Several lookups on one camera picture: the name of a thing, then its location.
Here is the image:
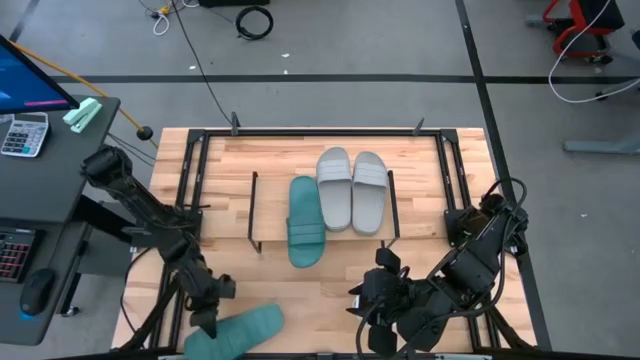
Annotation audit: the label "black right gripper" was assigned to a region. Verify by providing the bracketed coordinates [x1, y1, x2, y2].
[344, 277, 419, 329]

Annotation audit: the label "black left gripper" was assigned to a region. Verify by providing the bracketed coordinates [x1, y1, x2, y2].
[185, 272, 238, 341]

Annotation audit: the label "green rubber slide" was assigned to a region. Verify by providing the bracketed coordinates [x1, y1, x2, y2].
[285, 175, 328, 269]
[183, 302, 286, 360]

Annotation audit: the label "grey rubber slide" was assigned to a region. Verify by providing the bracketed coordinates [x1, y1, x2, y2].
[350, 150, 391, 237]
[315, 145, 355, 233]

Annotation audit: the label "wooden shelf black metal legs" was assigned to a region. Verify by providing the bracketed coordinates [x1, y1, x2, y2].
[247, 169, 403, 255]

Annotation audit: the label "black computer mouse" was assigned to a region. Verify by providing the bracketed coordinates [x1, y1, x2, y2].
[19, 267, 58, 318]

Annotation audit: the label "backlit black keyboard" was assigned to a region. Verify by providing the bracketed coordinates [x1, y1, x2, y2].
[0, 228, 37, 285]

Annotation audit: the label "black desk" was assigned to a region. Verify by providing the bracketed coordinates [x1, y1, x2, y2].
[0, 94, 122, 347]

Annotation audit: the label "mint green stapler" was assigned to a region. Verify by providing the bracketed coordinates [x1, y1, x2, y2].
[61, 96, 104, 135]

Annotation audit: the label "grey calculator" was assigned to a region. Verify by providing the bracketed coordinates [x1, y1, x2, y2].
[0, 111, 52, 159]

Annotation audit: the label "grey desk foot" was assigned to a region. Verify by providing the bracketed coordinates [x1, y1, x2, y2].
[561, 118, 640, 156]

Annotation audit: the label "blue screen monitor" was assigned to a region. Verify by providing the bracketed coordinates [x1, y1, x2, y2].
[0, 33, 81, 116]

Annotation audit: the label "black box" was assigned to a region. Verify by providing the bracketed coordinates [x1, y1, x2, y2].
[197, 0, 272, 9]

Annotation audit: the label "black aluminium table frame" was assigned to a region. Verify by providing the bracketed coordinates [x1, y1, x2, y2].
[110, 127, 540, 360]

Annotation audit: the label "long black floor cable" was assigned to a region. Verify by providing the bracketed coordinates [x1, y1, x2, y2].
[168, 0, 234, 127]

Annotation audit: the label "long white cable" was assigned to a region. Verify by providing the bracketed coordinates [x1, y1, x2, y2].
[547, 0, 640, 105]

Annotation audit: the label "short white cable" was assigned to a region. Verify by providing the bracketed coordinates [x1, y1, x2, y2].
[151, 11, 172, 38]

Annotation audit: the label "yellow cable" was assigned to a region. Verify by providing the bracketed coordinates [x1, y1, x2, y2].
[8, 40, 151, 146]

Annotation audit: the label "coiled black cable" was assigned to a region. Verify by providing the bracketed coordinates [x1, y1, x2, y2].
[234, 4, 276, 42]

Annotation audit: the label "red frame cart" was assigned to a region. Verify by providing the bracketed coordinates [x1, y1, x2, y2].
[524, 0, 627, 66]

